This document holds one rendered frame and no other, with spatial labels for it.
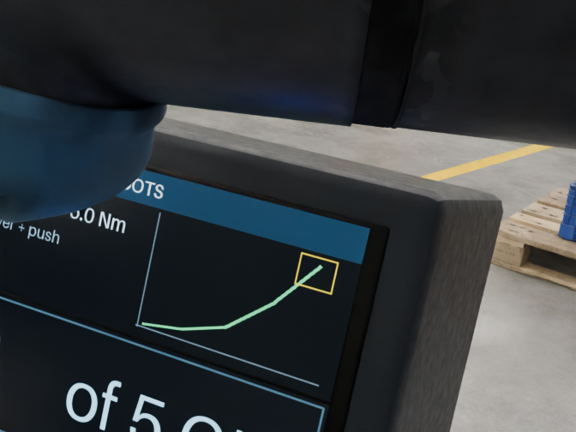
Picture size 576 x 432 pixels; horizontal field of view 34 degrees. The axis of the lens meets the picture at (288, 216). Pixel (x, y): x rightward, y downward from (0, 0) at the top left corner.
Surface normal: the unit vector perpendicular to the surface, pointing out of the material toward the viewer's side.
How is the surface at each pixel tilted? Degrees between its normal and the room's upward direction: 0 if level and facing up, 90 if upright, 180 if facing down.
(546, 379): 0
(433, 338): 90
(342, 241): 75
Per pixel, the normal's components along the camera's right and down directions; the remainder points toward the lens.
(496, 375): 0.11, -0.93
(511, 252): -0.56, 0.22
